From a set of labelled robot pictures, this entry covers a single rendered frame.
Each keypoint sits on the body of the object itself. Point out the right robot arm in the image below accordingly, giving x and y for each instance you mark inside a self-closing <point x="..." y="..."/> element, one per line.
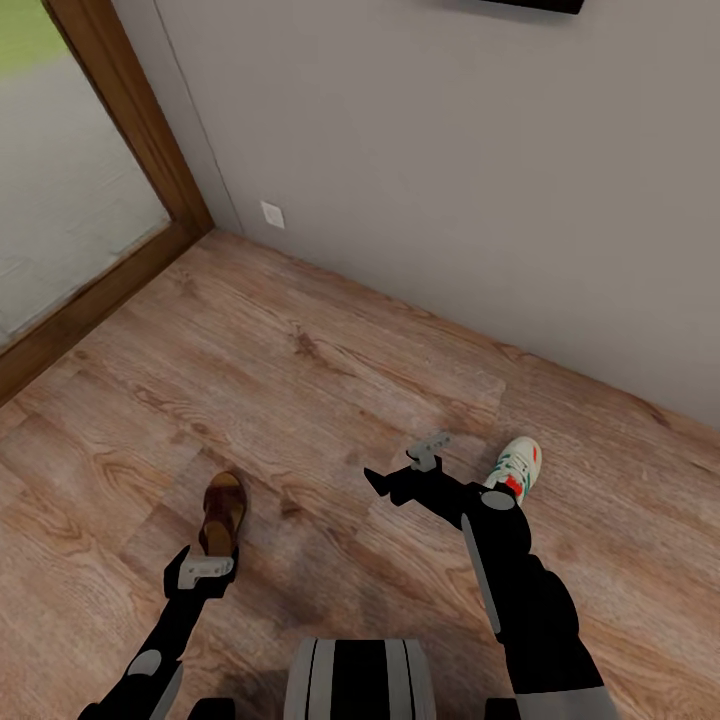
<point x="531" y="611"/>

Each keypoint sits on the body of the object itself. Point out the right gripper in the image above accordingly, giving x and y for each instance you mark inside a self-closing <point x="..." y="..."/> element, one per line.
<point x="408" y="484"/>

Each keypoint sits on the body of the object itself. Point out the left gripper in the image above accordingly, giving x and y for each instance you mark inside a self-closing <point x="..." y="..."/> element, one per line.
<point x="192" y="600"/>

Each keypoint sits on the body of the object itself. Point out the sandal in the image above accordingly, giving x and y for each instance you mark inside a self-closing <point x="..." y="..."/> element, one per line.
<point x="225" y="506"/>

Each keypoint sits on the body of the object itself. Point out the door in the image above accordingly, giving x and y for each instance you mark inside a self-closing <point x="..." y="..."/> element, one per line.
<point x="95" y="196"/>

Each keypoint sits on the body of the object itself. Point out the gym shoe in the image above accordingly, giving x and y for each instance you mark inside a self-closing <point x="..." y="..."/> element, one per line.
<point x="517" y="469"/>

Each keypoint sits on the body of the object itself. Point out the robot trunk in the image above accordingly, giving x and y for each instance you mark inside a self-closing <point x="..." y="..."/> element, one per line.
<point x="360" y="680"/>

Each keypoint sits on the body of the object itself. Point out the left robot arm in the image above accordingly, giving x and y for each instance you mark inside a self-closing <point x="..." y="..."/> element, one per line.
<point x="152" y="681"/>

